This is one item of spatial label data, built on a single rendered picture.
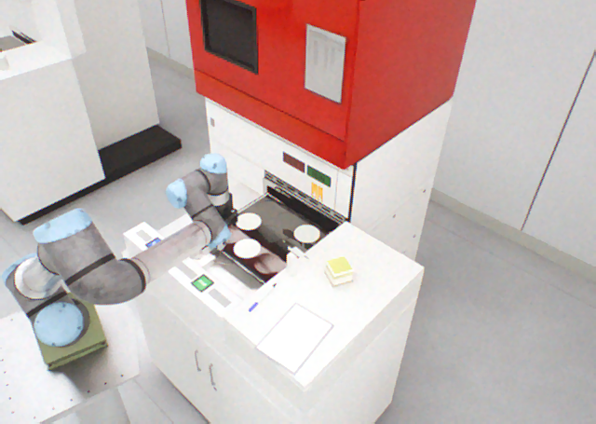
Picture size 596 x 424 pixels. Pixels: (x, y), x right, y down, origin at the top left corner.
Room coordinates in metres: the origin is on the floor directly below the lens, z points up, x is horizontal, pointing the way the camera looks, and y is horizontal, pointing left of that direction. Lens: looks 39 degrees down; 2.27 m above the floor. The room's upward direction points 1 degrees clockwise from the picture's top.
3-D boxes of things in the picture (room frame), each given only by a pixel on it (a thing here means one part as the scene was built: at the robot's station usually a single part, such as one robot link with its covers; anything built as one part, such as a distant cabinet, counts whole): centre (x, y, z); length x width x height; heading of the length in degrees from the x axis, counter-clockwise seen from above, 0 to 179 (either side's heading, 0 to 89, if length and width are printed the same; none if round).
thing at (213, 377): (1.31, 0.11, 0.41); 0.97 x 0.64 x 0.82; 48
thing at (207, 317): (1.22, 0.39, 0.89); 0.55 x 0.09 x 0.14; 48
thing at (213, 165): (1.22, 0.24, 1.35); 0.09 x 0.08 x 0.11; 137
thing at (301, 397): (1.11, -0.13, 0.89); 0.62 x 0.35 x 0.14; 138
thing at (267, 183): (1.61, -0.04, 0.89); 0.44 x 0.02 x 0.10; 48
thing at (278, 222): (1.44, 0.09, 0.90); 0.34 x 0.34 x 0.01; 48
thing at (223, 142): (1.74, 0.08, 1.02); 0.82 x 0.03 x 0.40; 48
